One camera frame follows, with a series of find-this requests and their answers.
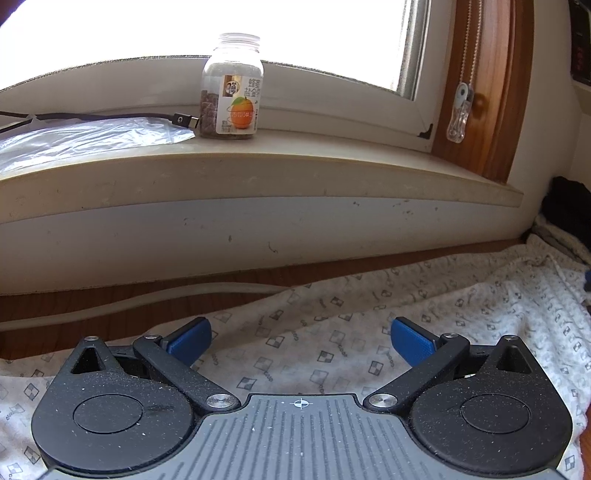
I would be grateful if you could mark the white patterned folded garment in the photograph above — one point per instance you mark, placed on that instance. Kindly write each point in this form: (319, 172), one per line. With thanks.
(561, 240)

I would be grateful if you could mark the beige window sill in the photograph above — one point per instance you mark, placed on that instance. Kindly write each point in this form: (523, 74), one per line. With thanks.
(231, 175)

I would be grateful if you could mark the wooden window trim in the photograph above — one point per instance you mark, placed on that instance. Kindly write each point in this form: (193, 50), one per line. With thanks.
(494, 92)

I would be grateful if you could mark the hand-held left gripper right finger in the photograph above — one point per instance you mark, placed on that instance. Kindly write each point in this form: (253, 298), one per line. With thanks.
(411, 341)

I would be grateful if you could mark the row of books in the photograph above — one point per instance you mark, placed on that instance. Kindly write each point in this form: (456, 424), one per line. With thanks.
(582, 41)

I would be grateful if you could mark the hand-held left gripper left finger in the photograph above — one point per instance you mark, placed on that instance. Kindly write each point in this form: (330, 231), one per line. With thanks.
(191, 334)

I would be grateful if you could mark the black folded sweater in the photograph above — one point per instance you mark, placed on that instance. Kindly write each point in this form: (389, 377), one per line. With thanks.
(568, 203)

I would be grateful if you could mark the glass jar with orange label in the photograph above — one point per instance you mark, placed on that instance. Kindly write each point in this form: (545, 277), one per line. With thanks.
(231, 87)

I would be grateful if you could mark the white patterned pants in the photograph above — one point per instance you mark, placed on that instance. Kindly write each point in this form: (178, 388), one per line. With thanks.
(415, 295)

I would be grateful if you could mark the clear plastic bag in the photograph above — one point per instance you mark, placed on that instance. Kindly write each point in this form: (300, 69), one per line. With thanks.
(92, 138)

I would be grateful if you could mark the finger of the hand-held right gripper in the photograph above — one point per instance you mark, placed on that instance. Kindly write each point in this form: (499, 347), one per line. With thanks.
(588, 280)

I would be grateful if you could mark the white window frame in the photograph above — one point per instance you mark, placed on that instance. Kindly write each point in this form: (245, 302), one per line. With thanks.
(346, 110)

